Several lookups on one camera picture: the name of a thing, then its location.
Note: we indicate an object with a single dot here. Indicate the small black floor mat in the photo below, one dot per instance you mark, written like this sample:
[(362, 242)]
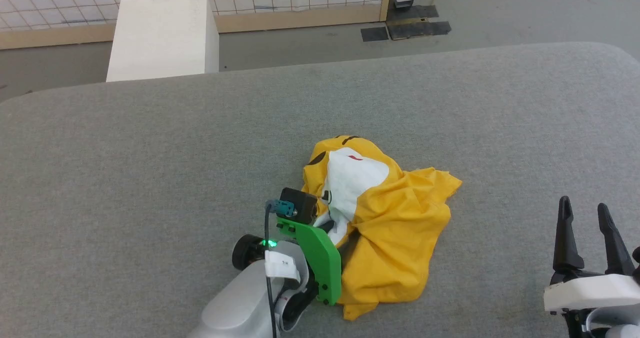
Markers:
[(374, 33)]

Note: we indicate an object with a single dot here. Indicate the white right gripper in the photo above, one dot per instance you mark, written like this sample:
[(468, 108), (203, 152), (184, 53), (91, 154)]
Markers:
[(590, 290)]

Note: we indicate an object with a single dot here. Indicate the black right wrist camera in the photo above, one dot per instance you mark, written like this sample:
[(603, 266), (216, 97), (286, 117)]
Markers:
[(637, 260)]

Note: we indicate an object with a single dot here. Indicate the large black floor mat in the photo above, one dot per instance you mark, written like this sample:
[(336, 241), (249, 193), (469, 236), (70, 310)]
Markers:
[(420, 28)]

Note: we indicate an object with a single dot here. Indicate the yellow tiger print t-shirt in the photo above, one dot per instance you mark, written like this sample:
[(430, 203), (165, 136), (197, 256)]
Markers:
[(395, 228)]

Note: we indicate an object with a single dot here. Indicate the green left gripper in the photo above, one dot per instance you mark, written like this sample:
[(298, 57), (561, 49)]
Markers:
[(320, 263)]

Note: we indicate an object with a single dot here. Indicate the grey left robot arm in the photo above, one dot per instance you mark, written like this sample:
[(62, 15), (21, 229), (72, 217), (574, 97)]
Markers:
[(240, 303)]

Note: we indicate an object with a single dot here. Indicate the white box pedestal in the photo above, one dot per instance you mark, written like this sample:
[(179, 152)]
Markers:
[(162, 38)]

